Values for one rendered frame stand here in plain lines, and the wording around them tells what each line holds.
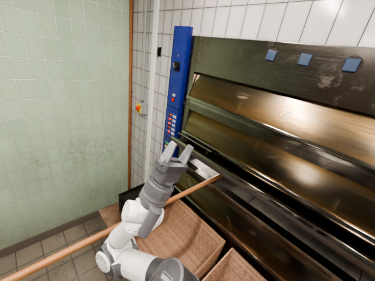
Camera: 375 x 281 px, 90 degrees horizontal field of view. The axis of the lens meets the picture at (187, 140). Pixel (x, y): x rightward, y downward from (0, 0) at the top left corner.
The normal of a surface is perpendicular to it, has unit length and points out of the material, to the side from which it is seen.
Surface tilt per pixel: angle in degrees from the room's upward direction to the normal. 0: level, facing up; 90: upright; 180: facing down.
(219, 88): 70
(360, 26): 90
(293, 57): 90
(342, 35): 90
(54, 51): 90
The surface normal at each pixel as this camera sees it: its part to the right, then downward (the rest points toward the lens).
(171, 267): -0.40, -0.74
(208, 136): -0.65, -0.13
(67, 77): 0.66, 0.40
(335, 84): -0.74, 0.18
